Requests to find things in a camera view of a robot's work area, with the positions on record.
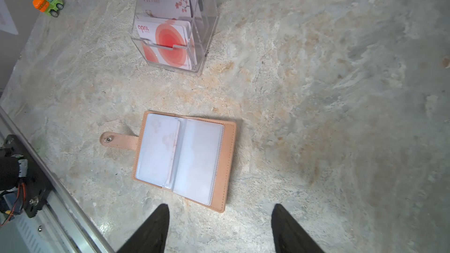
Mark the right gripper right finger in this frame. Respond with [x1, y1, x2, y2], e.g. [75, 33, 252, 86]
[271, 204, 324, 253]

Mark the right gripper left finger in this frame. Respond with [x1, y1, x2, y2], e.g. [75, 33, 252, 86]
[117, 204, 170, 253]

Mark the pink leather card wallet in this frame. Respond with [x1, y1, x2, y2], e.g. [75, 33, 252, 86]
[100, 111, 237, 213]

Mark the clear acrylic card holder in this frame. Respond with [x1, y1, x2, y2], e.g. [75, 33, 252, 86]
[130, 0, 218, 76]

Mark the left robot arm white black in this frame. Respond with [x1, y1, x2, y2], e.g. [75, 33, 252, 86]
[1, 134, 52, 227]

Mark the white card red circle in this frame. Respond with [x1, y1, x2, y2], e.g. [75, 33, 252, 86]
[134, 16, 196, 70]

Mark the orange green toy car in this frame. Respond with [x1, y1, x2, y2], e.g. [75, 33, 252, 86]
[33, 0, 64, 18]

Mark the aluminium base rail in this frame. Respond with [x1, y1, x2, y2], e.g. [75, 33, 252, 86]
[1, 110, 113, 253]

